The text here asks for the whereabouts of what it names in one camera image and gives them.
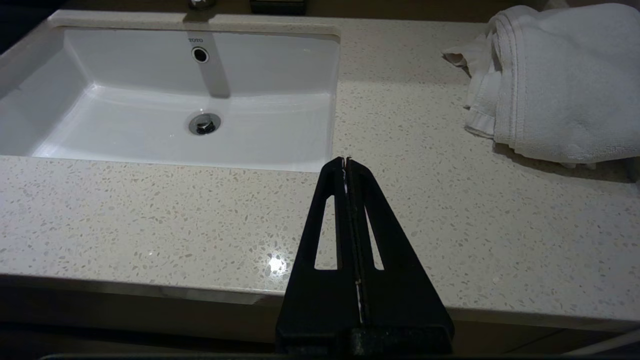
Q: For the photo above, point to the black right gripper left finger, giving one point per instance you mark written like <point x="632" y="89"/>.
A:
<point x="320" y="310"/>

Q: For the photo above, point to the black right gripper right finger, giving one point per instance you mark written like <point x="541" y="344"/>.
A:
<point x="400" y="310"/>

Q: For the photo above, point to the chrome sink drain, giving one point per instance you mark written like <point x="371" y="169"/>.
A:
<point x="204" y="123"/>

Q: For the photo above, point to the white sink basin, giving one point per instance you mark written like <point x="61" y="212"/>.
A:
<point x="150" y="125"/>

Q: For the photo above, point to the white towel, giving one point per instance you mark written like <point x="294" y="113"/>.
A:
<point x="565" y="85"/>

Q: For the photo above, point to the black soap dish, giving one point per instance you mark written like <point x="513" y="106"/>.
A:
<point x="277" y="6"/>

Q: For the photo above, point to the chrome faucet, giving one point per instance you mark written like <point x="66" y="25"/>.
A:
<point x="201" y="4"/>

